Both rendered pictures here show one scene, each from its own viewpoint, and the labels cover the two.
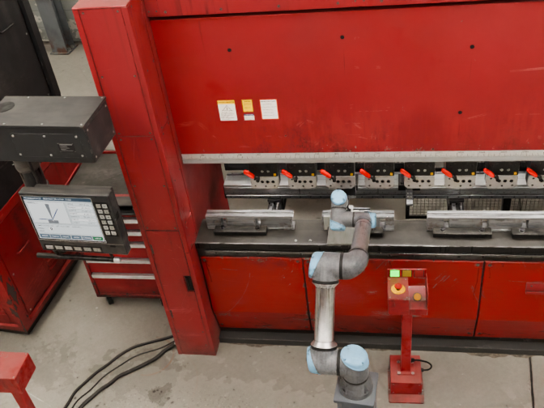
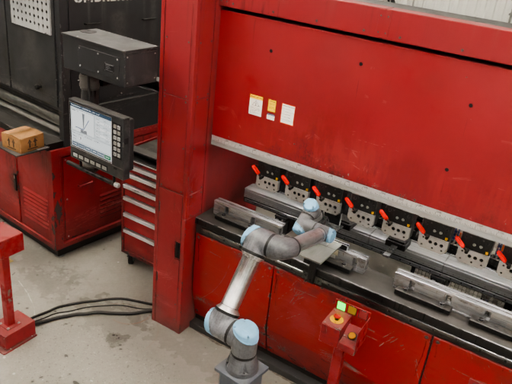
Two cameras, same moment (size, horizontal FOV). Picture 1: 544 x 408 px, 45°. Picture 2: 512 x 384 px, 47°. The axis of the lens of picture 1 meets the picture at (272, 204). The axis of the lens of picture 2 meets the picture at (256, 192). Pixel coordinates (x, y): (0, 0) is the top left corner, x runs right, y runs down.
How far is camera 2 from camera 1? 1.08 m
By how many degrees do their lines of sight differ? 19
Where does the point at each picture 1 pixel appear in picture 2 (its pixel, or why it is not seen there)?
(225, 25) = (273, 28)
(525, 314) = not seen: outside the picture
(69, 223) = (93, 136)
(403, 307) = (333, 337)
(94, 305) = (117, 260)
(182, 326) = (161, 292)
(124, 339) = (120, 291)
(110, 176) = not seen: hidden behind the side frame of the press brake
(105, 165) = not seen: hidden behind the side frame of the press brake
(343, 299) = (298, 325)
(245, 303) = (219, 294)
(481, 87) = (471, 150)
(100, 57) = (170, 20)
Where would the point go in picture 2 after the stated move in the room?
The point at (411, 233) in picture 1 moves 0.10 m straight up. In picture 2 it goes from (376, 283) to (380, 267)
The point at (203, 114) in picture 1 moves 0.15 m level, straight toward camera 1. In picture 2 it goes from (237, 103) to (229, 110)
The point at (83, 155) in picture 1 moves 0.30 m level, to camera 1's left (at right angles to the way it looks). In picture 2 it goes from (118, 78) to (68, 67)
